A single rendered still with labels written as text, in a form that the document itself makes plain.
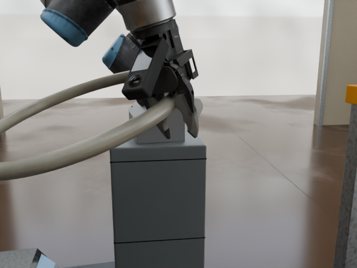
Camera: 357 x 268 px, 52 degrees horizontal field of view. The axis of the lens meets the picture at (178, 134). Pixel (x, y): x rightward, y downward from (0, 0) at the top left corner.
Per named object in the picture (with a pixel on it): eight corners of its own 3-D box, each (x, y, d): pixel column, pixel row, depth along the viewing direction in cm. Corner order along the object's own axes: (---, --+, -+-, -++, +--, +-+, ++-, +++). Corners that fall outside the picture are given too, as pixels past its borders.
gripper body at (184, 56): (201, 78, 70) (184, 14, 65) (180, 95, 63) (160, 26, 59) (167, 83, 74) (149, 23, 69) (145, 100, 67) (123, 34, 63)
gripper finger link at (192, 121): (218, 122, 70) (196, 79, 68) (205, 136, 66) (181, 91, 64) (204, 126, 72) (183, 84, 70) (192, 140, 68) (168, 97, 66)
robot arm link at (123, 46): (126, 84, 169) (98, 56, 164) (152, 57, 168) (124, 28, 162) (128, 90, 155) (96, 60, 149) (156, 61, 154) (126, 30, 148)
